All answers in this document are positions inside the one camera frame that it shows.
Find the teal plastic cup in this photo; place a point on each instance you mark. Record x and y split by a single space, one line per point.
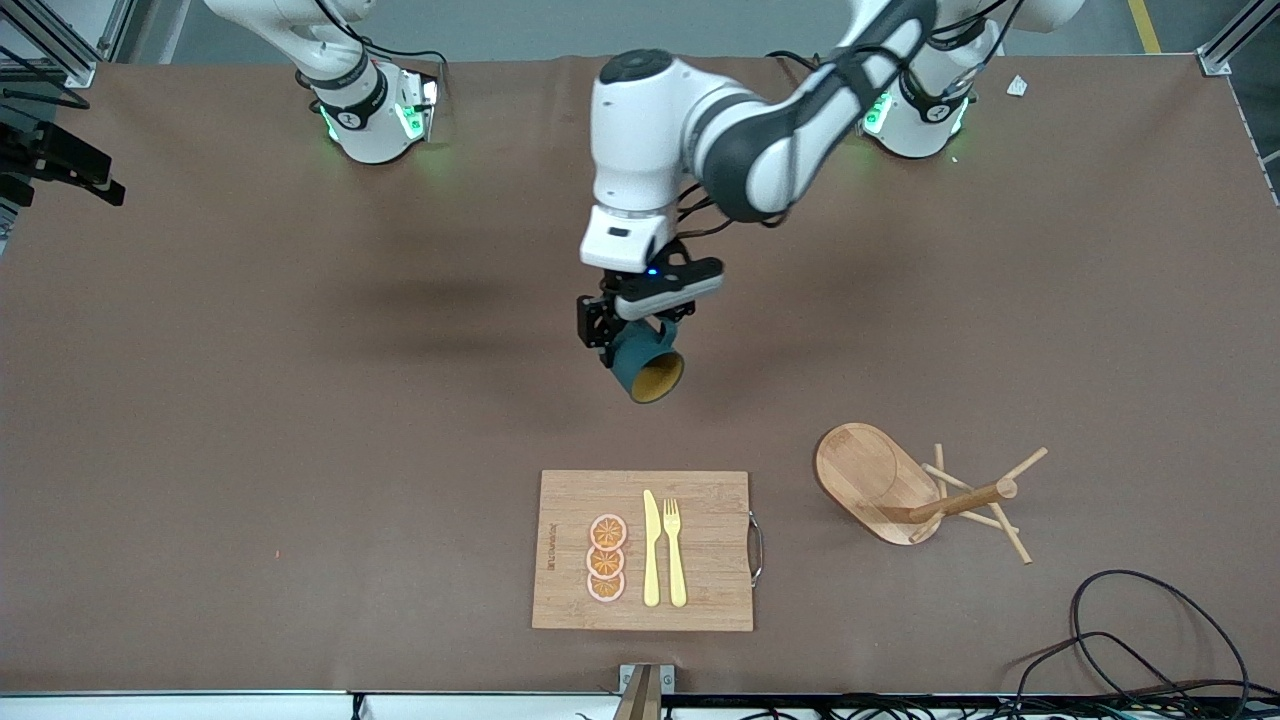
650 380

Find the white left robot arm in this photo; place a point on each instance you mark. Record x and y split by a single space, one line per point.
780 140

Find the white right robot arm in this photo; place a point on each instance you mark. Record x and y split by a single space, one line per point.
365 120

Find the orange slice toy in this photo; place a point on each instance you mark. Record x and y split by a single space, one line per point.
605 587
608 531
605 562

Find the yellow plastic knife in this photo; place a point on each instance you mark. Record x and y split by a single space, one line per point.
651 560

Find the yellow plastic fork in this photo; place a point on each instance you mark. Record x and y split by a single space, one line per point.
676 570

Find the bamboo cutting board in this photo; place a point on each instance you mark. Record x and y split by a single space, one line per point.
700 590

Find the brown table mat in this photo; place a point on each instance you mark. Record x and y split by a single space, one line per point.
250 400

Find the wooden mug tree stand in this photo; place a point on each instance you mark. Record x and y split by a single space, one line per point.
870 475

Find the small white paper scrap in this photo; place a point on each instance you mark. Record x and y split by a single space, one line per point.
1017 86

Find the aluminium frame profile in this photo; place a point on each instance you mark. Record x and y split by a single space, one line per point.
1215 62
78 70

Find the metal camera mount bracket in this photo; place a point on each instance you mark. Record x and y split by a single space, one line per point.
640 690

